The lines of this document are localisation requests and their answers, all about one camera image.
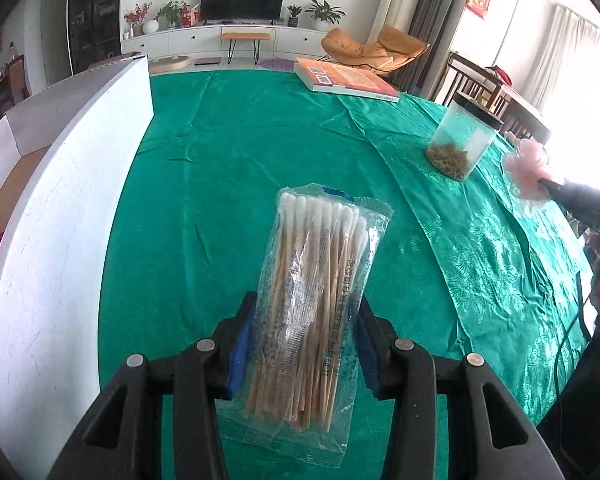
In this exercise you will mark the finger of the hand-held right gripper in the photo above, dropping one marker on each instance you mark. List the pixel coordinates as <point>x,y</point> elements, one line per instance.
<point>567,197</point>

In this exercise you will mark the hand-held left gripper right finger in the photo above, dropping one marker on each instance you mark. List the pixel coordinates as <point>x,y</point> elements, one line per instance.
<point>372,355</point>

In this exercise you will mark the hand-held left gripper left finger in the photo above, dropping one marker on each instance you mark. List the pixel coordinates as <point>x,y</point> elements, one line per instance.
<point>240,350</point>

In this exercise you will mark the pink mesh bath sponge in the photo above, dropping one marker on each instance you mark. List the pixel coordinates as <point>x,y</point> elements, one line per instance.
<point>527,165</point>

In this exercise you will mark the clear cotton swab packet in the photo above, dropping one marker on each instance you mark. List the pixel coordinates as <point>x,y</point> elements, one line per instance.
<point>310,285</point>

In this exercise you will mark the white cardboard box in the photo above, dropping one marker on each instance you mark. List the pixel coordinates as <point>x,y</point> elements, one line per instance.
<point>55,235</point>

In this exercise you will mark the clear jar with black lid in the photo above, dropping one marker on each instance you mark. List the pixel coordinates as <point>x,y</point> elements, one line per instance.
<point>460,135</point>

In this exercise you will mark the red garment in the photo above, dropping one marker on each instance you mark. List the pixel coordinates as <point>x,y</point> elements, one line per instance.
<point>500,75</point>

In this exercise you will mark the white curtain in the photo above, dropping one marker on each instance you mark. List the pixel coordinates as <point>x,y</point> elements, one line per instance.
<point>560,55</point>

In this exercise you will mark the dark wooden chair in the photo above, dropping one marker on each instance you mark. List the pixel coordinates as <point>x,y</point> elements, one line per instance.
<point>460,77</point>

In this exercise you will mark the green patterned tablecloth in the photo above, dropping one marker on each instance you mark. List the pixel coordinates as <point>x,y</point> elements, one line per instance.
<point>205,170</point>

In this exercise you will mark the grey curtain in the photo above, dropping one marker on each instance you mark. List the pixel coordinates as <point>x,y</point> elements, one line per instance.
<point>440,25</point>

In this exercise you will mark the orange lounge chair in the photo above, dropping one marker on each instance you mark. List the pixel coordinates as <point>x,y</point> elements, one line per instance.
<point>370,52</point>

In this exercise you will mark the orange book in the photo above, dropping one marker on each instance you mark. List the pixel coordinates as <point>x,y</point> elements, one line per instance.
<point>340,77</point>

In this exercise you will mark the covered standing air conditioner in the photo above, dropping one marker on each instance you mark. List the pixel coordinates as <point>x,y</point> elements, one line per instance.
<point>402,0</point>

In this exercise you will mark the purple floor mat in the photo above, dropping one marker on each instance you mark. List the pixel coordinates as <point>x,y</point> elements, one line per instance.
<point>277,64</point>

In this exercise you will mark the dark bathroom scale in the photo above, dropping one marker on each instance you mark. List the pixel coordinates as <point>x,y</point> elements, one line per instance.
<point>207,62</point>

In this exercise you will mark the beige pet mat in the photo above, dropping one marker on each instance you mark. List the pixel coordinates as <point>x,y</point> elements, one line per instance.
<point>170,63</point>

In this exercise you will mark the large potted green plant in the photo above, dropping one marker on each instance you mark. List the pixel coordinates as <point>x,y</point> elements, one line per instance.
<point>324,12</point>

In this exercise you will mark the wooden bench with metal legs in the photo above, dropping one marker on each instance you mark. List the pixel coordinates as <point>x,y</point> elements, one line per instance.
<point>245,36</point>

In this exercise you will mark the white television cabinet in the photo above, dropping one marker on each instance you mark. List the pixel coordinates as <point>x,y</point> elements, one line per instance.
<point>190,40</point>

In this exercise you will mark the small potted green plant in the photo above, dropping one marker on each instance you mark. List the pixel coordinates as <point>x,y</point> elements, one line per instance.
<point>294,15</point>

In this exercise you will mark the round white vase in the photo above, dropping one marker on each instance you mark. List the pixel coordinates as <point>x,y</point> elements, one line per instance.
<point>150,26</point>

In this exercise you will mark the red gift box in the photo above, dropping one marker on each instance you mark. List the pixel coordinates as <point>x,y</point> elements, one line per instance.
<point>190,16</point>

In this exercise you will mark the leafy potted plant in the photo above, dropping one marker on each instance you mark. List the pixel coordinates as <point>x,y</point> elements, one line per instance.
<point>170,12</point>

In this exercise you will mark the black television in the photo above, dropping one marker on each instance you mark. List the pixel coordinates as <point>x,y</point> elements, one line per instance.
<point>242,1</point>

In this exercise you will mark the red flowers in vase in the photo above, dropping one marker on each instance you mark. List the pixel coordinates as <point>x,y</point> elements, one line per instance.
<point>136,15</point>

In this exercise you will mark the dark glass display cabinet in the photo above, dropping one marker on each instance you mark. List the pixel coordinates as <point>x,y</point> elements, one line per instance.
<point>92,15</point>

